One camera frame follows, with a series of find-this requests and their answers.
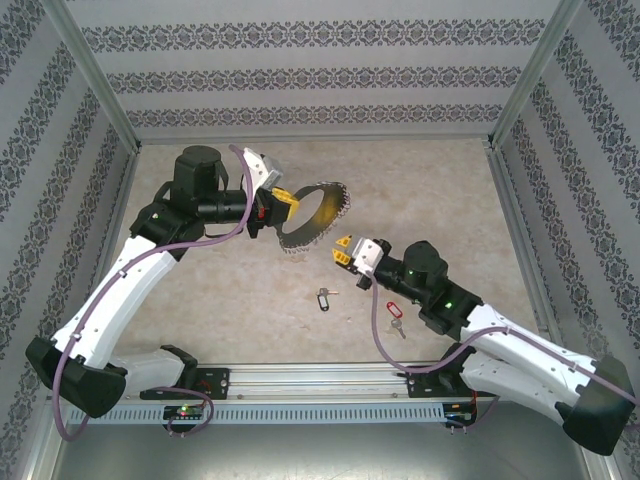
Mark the aluminium frame post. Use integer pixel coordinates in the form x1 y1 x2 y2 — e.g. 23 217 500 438
42 0 144 151
489 0 586 150

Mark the aluminium side rail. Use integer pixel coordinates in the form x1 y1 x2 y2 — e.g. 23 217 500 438
487 147 566 351
67 147 146 366

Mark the grey slotted cable duct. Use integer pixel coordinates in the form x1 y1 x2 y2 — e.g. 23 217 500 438
67 402 446 426

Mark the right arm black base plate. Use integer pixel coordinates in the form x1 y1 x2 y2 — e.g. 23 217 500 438
407 364 499 400

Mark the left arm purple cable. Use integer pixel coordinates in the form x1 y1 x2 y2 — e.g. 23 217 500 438
47 143 259 442

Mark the aluminium mounting rail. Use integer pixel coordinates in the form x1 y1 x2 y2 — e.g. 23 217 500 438
47 363 501 402

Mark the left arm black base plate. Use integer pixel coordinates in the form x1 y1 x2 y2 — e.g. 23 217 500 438
139 367 232 401

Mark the grey metal sheet panel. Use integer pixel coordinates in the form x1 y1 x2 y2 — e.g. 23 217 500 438
49 423 609 480

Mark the aluminium front frame bar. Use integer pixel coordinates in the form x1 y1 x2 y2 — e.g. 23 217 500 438
19 417 69 480
582 424 626 480

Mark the circuit board with green light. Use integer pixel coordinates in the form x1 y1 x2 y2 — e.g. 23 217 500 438
163 405 204 420

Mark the key with red tag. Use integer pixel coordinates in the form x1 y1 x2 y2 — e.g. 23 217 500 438
385 299 408 341

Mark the key with black tag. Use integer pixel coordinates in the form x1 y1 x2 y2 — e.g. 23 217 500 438
316 286 339 314

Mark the aluminium back wall bar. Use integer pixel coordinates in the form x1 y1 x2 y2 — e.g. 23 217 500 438
137 132 494 147

